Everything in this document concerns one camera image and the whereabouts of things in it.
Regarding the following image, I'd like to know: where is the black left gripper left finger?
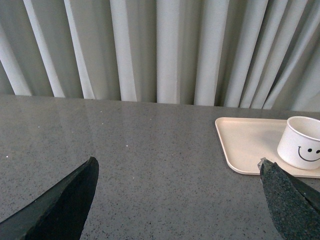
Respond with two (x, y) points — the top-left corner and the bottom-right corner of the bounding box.
(0, 157), (99, 240)

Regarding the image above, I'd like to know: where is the cream rectangular plastic tray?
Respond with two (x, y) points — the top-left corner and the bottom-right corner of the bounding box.
(215, 117), (320, 179)

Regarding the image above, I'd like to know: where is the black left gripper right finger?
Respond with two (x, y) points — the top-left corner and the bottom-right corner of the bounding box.
(258, 157), (320, 240)

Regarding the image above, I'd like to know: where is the white smiley mug black handle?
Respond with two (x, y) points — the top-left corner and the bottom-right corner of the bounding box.
(277, 116), (320, 170)

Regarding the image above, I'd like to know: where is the white pleated curtain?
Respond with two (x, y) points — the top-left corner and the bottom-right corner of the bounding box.
(0, 0), (320, 112)

